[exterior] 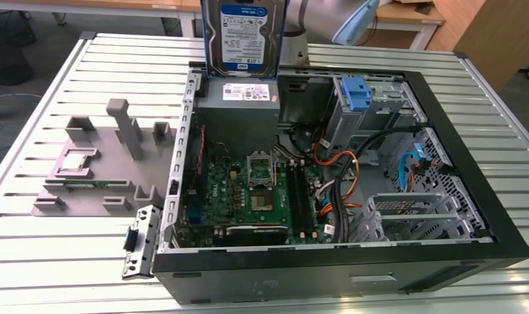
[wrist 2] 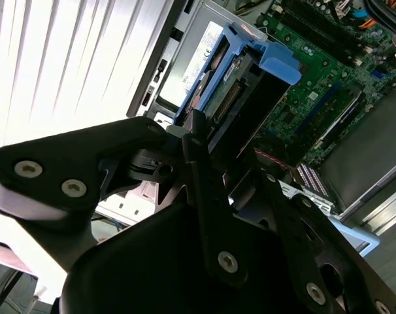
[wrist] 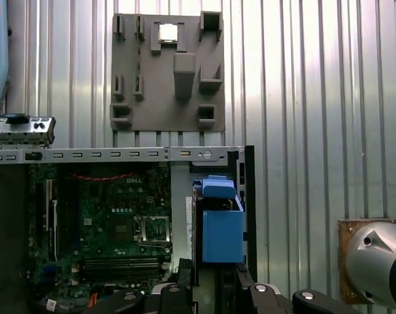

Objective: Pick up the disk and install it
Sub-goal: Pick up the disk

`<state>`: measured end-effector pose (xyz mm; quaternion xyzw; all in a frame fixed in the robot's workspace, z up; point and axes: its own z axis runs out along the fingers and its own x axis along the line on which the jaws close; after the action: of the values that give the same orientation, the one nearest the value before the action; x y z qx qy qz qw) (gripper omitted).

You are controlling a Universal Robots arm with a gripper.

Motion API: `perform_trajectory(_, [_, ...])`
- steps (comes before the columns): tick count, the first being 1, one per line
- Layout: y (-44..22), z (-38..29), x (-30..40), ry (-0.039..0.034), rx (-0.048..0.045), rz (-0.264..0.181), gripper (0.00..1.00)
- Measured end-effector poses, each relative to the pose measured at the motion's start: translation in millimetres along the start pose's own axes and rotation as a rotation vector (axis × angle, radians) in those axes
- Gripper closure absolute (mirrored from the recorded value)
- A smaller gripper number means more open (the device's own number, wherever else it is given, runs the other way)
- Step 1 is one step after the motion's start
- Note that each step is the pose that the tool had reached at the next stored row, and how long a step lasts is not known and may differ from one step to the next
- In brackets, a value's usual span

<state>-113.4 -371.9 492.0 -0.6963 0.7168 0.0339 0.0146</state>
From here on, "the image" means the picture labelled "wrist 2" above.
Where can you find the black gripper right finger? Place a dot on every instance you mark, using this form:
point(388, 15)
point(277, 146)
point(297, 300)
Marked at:
point(292, 229)

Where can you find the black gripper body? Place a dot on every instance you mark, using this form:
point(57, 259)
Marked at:
point(145, 261)

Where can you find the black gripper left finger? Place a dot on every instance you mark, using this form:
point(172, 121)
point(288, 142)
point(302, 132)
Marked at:
point(70, 157)

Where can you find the hard disk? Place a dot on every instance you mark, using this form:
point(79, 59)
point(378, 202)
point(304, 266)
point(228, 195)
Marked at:
point(243, 98)

